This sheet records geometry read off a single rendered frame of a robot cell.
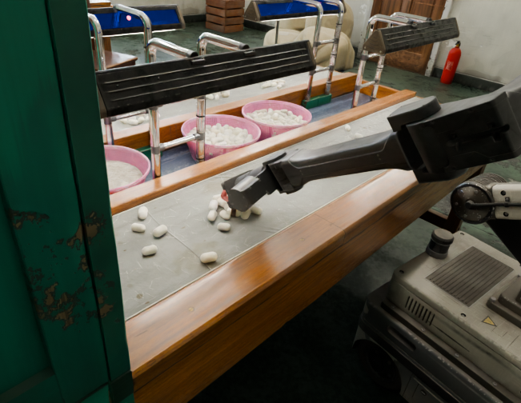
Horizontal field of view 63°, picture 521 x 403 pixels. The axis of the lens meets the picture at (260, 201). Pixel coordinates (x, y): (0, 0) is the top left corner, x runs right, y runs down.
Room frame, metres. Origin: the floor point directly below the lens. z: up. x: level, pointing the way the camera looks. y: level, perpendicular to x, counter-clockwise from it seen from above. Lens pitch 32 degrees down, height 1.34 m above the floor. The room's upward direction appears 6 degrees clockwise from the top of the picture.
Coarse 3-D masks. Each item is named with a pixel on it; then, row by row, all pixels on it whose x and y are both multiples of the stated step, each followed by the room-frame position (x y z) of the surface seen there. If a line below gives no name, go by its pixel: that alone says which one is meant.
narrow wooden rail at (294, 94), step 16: (320, 80) 2.05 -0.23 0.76; (336, 80) 2.08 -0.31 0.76; (352, 80) 2.19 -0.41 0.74; (256, 96) 1.72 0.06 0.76; (272, 96) 1.74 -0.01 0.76; (288, 96) 1.81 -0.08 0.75; (304, 96) 1.89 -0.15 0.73; (336, 96) 2.10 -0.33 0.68; (192, 112) 1.47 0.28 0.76; (208, 112) 1.49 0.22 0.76; (224, 112) 1.52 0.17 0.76; (240, 112) 1.59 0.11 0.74; (144, 128) 1.29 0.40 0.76; (160, 128) 1.31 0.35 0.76; (176, 128) 1.36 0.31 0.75; (128, 144) 1.22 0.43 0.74; (144, 144) 1.26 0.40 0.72
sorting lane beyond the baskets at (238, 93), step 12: (324, 72) 2.29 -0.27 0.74; (336, 72) 2.31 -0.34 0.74; (276, 84) 1.99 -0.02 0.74; (288, 84) 2.01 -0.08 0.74; (300, 84) 2.03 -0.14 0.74; (240, 96) 1.77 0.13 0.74; (252, 96) 1.79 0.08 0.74; (168, 108) 1.55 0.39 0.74; (180, 108) 1.56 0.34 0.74; (192, 108) 1.58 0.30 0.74; (144, 120) 1.41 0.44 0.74
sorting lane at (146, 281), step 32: (352, 128) 1.53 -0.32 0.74; (384, 128) 1.57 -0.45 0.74; (256, 160) 1.19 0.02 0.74; (192, 192) 0.96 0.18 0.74; (320, 192) 1.03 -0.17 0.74; (128, 224) 0.79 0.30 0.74; (160, 224) 0.81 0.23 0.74; (192, 224) 0.82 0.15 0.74; (256, 224) 0.85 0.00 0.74; (288, 224) 0.86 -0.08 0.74; (128, 256) 0.68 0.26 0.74; (160, 256) 0.69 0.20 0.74; (192, 256) 0.70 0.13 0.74; (224, 256) 0.71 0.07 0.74; (128, 288) 0.59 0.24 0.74; (160, 288) 0.60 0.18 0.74
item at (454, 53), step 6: (456, 48) 5.17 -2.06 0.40; (450, 54) 5.17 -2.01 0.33; (456, 54) 5.13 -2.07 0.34; (450, 60) 5.15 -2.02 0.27; (456, 60) 5.13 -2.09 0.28; (444, 66) 5.20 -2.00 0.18; (450, 66) 5.14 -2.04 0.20; (456, 66) 5.15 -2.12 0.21; (444, 72) 5.17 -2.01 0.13; (450, 72) 5.13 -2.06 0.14; (444, 78) 5.15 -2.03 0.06; (450, 78) 5.13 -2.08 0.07
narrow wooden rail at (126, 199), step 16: (400, 96) 1.92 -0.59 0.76; (352, 112) 1.64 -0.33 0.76; (368, 112) 1.69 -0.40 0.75; (304, 128) 1.43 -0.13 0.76; (320, 128) 1.44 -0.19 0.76; (256, 144) 1.25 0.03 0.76; (272, 144) 1.26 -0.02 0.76; (288, 144) 1.31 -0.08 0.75; (208, 160) 1.11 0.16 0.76; (224, 160) 1.12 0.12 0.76; (240, 160) 1.14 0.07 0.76; (176, 176) 1.00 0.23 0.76; (192, 176) 1.01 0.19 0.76; (208, 176) 1.04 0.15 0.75; (128, 192) 0.89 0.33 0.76; (144, 192) 0.90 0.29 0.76; (160, 192) 0.92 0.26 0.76; (112, 208) 0.82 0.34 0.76; (128, 208) 0.85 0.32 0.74
